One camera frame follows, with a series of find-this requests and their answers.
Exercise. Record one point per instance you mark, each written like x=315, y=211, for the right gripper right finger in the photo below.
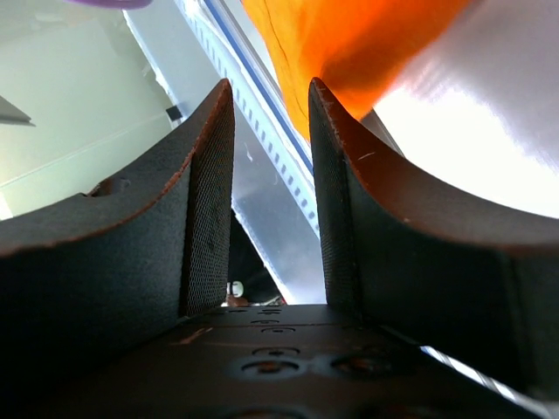
x=401, y=249

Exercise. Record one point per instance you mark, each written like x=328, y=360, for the white slotted cable duct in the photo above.
x=231, y=44

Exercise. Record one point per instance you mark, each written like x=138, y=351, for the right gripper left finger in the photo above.
x=88, y=278

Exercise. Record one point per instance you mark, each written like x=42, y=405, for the orange t shirt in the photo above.
x=357, y=48

